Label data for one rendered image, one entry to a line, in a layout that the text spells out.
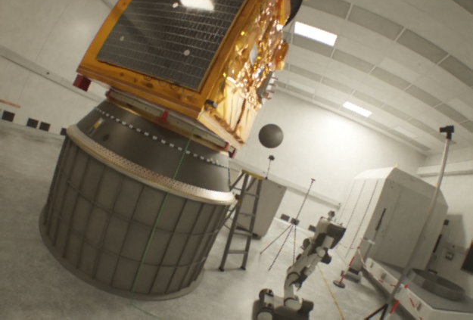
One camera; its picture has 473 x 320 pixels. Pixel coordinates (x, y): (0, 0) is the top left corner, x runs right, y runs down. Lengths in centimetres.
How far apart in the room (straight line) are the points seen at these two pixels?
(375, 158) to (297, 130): 383
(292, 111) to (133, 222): 903
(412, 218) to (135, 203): 739
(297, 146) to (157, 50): 849
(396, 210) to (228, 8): 684
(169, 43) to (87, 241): 187
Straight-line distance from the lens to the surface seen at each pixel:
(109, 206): 203
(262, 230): 595
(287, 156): 985
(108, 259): 224
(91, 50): 280
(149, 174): 190
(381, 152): 1102
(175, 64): 193
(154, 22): 234
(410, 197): 775
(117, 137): 207
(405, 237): 790
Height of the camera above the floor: 158
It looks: 4 degrees up
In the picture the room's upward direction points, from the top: 23 degrees clockwise
